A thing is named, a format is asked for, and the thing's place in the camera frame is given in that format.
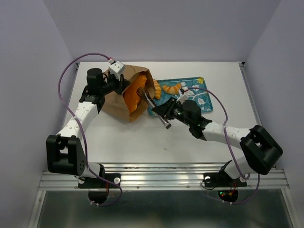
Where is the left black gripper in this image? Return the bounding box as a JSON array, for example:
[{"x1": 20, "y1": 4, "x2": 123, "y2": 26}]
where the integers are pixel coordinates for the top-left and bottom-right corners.
[{"x1": 99, "y1": 72, "x2": 130, "y2": 95}]

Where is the teal floral tray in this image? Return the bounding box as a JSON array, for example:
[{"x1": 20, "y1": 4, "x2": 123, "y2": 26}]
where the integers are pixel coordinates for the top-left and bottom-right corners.
[{"x1": 153, "y1": 77, "x2": 213, "y2": 114}]

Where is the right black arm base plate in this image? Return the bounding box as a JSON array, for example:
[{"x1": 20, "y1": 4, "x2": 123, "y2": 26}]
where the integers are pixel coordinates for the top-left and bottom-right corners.
[{"x1": 201, "y1": 172, "x2": 247, "y2": 189}]

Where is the aluminium front rail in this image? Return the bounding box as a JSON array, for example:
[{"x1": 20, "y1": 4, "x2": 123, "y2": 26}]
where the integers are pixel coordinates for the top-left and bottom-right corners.
[{"x1": 38, "y1": 162, "x2": 289, "y2": 191}]

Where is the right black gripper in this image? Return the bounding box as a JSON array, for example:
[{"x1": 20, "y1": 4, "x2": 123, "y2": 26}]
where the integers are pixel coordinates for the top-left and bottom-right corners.
[{"x1": 152, "y1": 96, "x2": 192, "y2": 127}]

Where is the curved fake croissant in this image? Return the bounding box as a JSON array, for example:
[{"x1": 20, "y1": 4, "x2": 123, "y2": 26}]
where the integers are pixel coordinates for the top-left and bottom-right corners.
[{"x1": 162, "y1": 83, "x2": 182, "y2": 95}]

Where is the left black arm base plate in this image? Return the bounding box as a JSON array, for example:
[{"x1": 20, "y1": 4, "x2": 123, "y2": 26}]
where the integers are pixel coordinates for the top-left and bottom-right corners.
[{"x1": 78, "y1": 173, "x2": 121, "y2": 189}]

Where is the small fake croissant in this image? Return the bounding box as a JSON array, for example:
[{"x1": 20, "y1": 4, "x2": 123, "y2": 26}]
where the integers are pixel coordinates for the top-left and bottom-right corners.
[{"x1": 153, "y1": 79, "x2": 162, "y2": 99}]

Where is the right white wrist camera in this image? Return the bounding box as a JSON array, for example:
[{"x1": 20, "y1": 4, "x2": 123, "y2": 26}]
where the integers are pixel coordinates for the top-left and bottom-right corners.
[{"x1": 177, "y1": 86, "x2": 189, "y2": 104}]

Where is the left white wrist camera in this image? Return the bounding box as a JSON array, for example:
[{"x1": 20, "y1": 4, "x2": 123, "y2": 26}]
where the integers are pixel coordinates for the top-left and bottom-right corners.
[{"x1": 109, "y1": 61, "x2": 124, "y2": 77}]

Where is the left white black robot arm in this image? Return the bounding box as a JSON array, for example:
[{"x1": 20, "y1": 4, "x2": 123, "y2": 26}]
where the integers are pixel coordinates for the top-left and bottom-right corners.
[{"x1": 46, "y1": 68, "x2": 130, "y2": 187}]

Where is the large fake croissant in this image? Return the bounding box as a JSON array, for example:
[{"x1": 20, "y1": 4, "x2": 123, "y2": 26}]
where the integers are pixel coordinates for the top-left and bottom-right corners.
[{"x1": 123, "y1": 74, "x2": 147, "y2": 114}]

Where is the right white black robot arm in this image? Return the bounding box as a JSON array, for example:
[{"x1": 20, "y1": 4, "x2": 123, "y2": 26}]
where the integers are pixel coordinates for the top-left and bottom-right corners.
[{"x1": 152, "y1": 98, "x2": 283, "y2": 188}]

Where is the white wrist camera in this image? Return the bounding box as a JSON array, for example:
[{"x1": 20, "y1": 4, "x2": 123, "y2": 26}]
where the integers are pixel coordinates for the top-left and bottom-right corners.
[
  {"x1": 109, "y1": 61, "x2": 124, "y2": 77},
  {"x1": 177, "y1": 86, "x2": 189, "y2": 104}
]

